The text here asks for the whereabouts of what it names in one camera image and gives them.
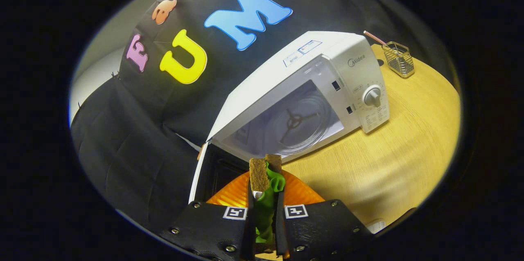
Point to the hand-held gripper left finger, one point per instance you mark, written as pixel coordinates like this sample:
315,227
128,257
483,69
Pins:
213,228

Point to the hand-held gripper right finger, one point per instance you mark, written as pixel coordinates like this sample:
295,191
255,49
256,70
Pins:
319,228

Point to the toy sandwich with green lettuce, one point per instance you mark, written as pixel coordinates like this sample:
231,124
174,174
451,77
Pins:
259,175

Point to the white microwave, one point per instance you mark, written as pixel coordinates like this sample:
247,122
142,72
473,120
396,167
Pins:
266,85

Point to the pink striped straw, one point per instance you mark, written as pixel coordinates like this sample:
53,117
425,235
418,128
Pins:
374,37

